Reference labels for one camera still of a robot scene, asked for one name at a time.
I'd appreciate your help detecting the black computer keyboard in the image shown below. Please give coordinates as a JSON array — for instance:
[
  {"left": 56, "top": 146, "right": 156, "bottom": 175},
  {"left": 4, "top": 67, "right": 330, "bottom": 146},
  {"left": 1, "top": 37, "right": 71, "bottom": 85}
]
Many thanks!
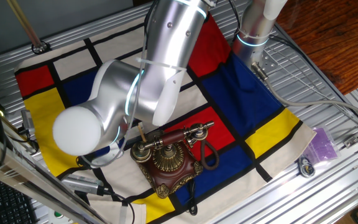
[{"left": 0, "top": 174, "right": 39, "bottom": 224}]

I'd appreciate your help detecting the wrist camera on grey bracket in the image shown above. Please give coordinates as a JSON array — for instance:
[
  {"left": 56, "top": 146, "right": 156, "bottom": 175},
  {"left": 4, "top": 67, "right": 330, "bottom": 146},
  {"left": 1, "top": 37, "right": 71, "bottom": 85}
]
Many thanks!
[{"left": 76, "top": 141, "right": 126, "bottom": 169}]

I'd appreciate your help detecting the brown wooden desk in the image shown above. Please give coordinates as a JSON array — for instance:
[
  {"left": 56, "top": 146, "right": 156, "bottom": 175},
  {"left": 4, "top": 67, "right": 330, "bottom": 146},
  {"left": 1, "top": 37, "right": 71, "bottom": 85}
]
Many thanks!
[{"left": 275, "top": 0, "right": 358, "bottom": 96}]

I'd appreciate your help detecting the small grey side camera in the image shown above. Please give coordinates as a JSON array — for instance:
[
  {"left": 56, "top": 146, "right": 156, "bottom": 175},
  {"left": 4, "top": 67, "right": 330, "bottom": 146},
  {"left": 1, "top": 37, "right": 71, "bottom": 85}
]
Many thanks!
[{"left": 20, "top": 109, "right": 37, "bottom": 141}]

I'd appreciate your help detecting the grey box with green button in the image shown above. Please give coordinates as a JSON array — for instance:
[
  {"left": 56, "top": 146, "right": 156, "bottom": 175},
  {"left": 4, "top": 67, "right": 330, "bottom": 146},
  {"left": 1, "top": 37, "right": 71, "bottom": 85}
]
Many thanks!
[{"left": 47, "top": 210, "right": 74, "bottom": 224}]

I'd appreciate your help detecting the brass tripod pole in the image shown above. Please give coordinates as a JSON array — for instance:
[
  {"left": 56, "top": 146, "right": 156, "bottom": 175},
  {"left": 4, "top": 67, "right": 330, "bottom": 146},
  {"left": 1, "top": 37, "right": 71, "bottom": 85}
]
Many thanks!
[{"left": 6, "top": 0, "right": 51, "bottom": 54}]

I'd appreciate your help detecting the thick grey robot cable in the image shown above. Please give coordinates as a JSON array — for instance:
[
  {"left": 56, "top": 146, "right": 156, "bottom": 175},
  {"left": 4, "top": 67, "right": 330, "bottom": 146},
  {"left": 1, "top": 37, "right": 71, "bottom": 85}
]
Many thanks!
[{"left": 250, "top": 62, "right": 358, "bottom": 124}]

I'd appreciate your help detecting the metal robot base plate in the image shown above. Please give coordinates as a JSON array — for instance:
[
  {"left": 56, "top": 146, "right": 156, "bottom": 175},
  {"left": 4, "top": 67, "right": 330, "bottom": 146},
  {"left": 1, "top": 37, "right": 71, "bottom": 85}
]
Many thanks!
[{"left": 253, "top": 49, "right": 279, "bottom": 74}]

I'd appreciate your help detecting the black phone line cord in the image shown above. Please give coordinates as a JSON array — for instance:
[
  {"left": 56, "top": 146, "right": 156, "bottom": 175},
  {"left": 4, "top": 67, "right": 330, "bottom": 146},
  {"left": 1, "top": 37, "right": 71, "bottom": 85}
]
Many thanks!
[{"left": 185, "top": 179, "right": 198, "bottom": 216}]

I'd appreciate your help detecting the aluminium frame beam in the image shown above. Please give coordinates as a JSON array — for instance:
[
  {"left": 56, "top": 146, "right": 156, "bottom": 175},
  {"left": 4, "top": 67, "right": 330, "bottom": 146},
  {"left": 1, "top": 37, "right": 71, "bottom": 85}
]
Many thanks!
[{"left": 0, "top": 126, "right": 108, "bottom": 224}]

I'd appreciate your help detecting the brown brass phone handset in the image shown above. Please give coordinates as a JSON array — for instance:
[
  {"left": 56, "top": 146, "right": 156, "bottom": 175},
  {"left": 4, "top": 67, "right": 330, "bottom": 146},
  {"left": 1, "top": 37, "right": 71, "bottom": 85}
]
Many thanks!
[{"left": 130, "top": 120, "right": 216, "bottom": 163}]

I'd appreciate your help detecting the brown coiled phone cord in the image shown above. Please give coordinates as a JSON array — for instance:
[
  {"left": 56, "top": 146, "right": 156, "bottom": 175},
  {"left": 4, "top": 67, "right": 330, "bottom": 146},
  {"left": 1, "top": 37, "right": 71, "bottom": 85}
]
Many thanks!
[{"left": 200, "top": 139, "right": 220, "bottom": 171}]

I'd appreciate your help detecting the thin wooden stick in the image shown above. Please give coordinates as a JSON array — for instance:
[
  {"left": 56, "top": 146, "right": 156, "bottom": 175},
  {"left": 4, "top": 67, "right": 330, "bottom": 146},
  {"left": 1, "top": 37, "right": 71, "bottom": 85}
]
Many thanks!
[{"left": 137, "top": 121, "right": 148, "bottom": 144}]

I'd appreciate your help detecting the black camera cable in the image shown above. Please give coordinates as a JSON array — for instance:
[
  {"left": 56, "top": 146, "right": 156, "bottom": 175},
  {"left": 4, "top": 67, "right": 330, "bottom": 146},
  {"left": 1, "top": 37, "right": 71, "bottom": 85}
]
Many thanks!
[{"left": 103, "top": 189, "right": 136, "bottom": 224}]

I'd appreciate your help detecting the brown brass rotary phone base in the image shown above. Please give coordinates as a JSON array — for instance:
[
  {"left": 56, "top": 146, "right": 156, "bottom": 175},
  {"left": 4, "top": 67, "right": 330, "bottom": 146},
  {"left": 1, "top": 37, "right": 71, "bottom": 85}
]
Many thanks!
[{"left": 138, "top": 129, "right": 204, "bottom": 199}]

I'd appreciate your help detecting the aluminium corner bracket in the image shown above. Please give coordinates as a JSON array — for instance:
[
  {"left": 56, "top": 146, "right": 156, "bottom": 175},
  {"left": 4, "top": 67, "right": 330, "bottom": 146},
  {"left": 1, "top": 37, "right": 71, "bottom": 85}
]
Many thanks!
[{"left": 343, "top": 135, "right": 358, "bottom": 149}]

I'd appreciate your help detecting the grey depth camera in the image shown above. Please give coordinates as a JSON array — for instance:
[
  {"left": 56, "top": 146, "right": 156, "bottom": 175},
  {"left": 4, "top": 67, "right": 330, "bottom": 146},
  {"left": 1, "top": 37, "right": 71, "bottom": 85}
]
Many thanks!
[{"left": 61, "top": 173, "right": 105, "bottom": 196}]

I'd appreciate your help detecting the colourful Mondrian pattern tablecloth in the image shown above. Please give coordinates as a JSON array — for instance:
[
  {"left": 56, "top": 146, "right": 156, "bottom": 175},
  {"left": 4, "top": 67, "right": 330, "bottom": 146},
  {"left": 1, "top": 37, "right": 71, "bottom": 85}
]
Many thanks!
[{"left": 14, "top": 12, "right": 317, "bottom": 224}]

